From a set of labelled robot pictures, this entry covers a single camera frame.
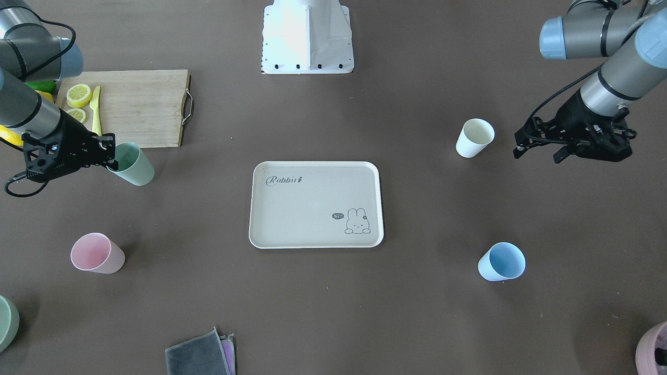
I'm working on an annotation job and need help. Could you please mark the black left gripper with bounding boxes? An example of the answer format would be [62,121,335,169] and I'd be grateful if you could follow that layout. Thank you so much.
[514,92,637,164]

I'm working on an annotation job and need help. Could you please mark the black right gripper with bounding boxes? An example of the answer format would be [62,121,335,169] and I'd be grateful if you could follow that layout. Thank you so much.
[23,112,119,183]

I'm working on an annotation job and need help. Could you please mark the green plastic cup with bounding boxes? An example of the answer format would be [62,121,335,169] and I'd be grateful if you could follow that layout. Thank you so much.
[107,142,155,186]

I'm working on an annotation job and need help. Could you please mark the pink plastic cup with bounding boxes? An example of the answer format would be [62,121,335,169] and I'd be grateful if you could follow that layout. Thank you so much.
[70,233,126,274]

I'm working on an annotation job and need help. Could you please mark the cream white plastic cup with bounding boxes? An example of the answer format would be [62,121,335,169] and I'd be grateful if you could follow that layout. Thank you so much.
[455,118,495,158]

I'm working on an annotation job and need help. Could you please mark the light blue plastic cup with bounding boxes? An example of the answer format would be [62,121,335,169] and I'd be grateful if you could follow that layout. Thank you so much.
[477,242,526,282]

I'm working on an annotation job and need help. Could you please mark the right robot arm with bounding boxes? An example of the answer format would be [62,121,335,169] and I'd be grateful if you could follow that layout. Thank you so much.
[1,1,118,183]

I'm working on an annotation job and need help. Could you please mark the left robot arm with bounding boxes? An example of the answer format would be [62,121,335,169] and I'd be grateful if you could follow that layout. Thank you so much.
[514,1,666,163]

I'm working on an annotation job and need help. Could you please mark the cream rabbit print tray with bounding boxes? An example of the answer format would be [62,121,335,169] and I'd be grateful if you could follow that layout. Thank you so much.
[249,161,384,249]

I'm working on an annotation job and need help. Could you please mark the lower lemon slice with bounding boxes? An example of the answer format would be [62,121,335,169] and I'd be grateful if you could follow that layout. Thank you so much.
[66,108,88,123]

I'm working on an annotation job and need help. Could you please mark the lemon slice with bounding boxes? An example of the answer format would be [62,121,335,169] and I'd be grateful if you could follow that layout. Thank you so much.
[65,84,93,108]
[66,108,88,123]

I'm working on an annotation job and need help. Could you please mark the yellow plastic knife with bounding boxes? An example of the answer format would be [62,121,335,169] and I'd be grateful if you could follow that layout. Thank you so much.
[89,86,102,136]

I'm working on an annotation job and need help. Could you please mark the wooden cutting board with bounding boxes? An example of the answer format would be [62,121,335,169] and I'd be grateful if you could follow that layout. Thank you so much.
[55,69,190,148]

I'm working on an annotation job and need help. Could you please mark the upper lemon slice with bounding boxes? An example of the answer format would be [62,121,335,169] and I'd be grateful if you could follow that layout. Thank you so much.
[65,84,93,108]

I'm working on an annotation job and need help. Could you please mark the upper whole lemon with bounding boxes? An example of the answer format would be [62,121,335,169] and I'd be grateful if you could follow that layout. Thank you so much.
[35,90,55,104]

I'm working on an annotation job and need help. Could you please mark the whole lemon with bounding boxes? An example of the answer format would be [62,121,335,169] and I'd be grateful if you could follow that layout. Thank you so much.
[0,125,23,148]
[35,90,55,104]

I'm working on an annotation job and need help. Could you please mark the green lime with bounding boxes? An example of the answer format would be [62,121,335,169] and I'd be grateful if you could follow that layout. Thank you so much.
[26,80,57,94]

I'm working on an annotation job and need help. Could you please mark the lower whole lemon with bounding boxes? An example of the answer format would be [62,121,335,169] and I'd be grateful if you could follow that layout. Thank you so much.
[0,125,23,148]

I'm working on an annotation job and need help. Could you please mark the green plastic bowl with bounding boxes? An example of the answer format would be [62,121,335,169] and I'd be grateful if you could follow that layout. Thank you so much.
[0,296,20,352]

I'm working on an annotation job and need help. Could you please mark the purple folded cloth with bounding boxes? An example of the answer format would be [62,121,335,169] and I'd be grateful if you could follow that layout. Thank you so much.
[220,334,237,375]

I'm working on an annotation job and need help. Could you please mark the grey folded cloth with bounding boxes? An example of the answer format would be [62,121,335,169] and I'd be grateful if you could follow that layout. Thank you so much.
[165,329,227,374]

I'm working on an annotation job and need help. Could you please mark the pink bowl with ice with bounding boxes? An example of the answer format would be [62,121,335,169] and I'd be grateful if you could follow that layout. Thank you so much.
[635,322,666,374]

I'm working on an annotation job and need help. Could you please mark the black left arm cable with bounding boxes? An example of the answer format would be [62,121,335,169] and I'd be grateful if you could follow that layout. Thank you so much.
[525,65,605,137]

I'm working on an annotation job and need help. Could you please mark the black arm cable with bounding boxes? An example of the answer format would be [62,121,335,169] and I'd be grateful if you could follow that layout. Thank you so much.
[4,136,48,198]
[525,65,605,137]

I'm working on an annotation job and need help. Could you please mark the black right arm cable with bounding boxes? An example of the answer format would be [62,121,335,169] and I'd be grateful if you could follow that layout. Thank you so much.
[4,136,48,198]

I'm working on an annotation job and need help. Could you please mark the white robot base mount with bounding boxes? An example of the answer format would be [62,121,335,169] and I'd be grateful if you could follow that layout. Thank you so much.
[261,1,354,74]

